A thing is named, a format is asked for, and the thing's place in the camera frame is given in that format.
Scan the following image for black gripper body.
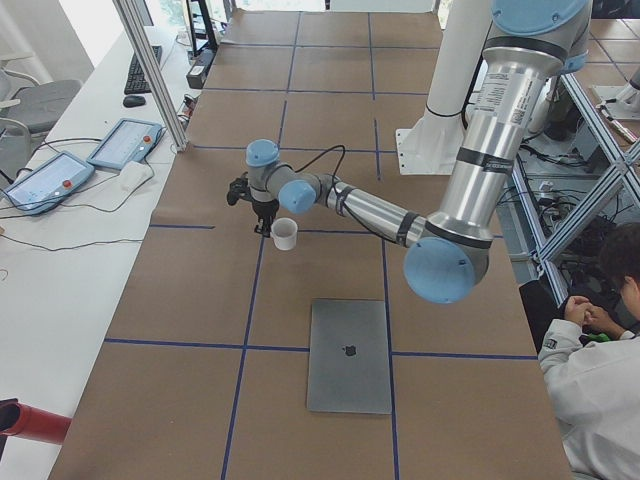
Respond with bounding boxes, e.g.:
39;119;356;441
252;200;278;218

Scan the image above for white plastic cup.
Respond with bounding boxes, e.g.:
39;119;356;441
271;218;298;251

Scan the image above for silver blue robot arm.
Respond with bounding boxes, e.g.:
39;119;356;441
227;1;592;304

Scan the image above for grey closed laptop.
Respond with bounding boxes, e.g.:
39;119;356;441
307;299;392;415

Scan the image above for person's clasped hands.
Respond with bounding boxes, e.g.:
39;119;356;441
563;296;599;327

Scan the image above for white cloth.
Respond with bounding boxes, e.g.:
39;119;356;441
117;161;153;192

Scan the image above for far blue teach pendant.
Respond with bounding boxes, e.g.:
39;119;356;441
87;118;163;171

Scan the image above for blue teach pendant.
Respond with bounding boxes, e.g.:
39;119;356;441
3;151;95;215
87;118;163;171

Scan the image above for black computer mouse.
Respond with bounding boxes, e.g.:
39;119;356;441
122;94;146;108

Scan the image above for black keyboard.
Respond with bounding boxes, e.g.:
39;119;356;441
124;54;151;95

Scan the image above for near blue teach pendant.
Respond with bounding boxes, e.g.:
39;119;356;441
3;151;95;215

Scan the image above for grey office chair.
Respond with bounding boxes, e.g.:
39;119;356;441
1;52;82;136

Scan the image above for red cylinder tube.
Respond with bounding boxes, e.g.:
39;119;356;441
1;399;72;445

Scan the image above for person in white jacket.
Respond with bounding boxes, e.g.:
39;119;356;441
537;221;640;480

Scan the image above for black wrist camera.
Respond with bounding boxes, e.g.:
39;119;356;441
226;172;252;206

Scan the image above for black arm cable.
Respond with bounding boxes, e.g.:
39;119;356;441
294;144;347;177

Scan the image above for grey aluminium frame post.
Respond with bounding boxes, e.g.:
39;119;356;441
113;0;188;152

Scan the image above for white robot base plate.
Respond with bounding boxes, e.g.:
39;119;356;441
395;127;463;175

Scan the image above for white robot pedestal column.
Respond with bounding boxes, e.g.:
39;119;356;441
425;0;491;118

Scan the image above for aluminium frame side rail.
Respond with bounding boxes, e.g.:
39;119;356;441
503;75;639;302

